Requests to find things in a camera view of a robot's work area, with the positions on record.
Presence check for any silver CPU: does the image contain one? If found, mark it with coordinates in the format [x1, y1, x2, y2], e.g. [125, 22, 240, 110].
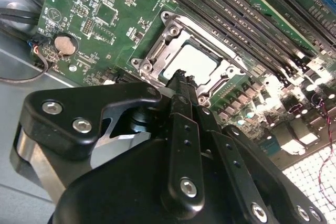
[159, 42, 224, 86]

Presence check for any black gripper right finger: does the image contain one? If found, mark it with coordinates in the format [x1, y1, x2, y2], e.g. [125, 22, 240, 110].
[186, 75, 328, 224]

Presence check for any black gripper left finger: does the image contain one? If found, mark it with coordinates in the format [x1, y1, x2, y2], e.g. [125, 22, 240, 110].
[9, 69, 206, 219]

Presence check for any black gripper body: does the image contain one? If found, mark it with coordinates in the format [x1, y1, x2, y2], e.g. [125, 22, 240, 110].
[52, 137, 254, 224]

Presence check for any metal socket cover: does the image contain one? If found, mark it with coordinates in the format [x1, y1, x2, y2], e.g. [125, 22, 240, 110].
[143, 26, 244, 96]

